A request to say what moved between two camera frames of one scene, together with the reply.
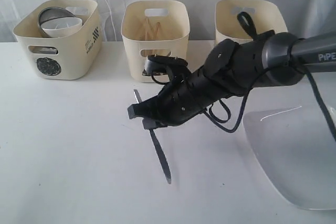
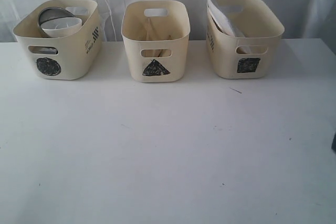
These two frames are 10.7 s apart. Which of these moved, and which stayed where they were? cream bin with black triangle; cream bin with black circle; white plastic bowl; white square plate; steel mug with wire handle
Moved: white square plate
Stayed: cream bin with black circle; steel mug with wire handle; white plastic bowl; cream bin with black triangle
